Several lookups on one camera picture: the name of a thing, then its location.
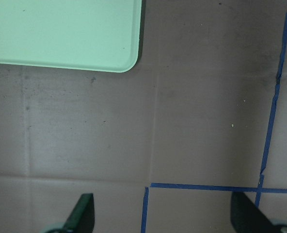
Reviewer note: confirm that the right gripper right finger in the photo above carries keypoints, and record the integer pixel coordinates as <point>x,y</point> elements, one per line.
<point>245,217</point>

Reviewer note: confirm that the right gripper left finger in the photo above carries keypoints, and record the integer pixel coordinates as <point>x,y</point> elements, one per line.
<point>81,219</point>

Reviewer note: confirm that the light green tray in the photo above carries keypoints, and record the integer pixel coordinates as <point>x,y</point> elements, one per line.
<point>96,35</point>

